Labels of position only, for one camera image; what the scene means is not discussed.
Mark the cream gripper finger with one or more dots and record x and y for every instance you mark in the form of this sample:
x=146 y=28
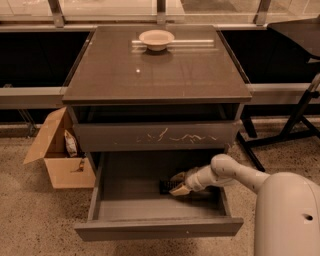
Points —
x=180 y=190
x=180 y=177

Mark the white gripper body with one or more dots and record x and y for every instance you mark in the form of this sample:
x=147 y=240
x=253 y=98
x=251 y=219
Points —
x=193 y=181

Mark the black rxbar chocolate bar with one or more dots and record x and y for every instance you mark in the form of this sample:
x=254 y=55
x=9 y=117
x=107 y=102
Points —
x=165 y=186

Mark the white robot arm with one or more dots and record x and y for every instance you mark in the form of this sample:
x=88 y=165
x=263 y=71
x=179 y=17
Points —
x=287 y=214

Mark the closed scratched top drawer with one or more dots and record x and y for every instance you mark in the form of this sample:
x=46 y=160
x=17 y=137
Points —
x=96 y=137

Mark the open grey middle drawer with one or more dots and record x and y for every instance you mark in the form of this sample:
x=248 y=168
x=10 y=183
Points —
x=127 y=202

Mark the dark grey drawer cabinet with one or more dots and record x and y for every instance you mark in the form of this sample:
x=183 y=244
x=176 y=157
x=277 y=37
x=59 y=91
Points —
x=119 y=80

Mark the snack bag in box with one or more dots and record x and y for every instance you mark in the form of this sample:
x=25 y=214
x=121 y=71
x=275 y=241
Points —
x=71 y=144

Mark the open cardboard box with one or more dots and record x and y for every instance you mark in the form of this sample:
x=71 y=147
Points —
x=49 y=145

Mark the white ceramic bowl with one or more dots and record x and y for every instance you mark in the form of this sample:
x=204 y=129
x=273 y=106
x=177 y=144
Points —
x=156 y=40

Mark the dark side table top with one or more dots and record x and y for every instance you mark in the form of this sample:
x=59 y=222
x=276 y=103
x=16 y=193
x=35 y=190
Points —
x=305 y=33

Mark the grey metal window rail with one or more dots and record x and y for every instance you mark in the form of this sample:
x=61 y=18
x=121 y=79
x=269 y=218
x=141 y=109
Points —
x=51 y=97

